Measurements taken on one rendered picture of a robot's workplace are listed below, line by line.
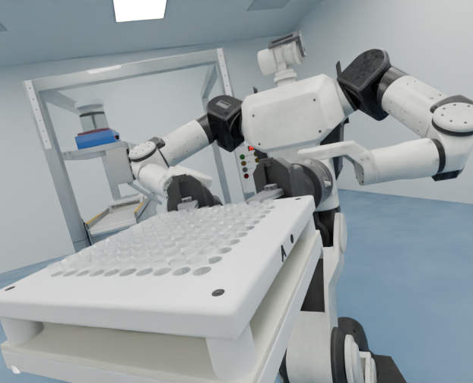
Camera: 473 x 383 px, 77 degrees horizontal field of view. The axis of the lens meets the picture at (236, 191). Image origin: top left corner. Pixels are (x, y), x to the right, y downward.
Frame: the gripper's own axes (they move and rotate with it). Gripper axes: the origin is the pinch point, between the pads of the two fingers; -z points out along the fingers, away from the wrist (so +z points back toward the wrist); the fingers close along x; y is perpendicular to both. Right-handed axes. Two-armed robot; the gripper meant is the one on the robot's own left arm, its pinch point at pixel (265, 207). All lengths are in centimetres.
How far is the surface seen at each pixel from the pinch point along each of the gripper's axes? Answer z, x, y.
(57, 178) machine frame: 46, -13, 143
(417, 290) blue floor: 165, 100, -3
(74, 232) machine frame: 47, 16, 143
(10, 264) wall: 134, 89, 523
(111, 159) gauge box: 69, -18, 127
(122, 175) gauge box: 71, -8, 125
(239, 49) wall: 464, -182, 247
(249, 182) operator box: 109, 11, 67
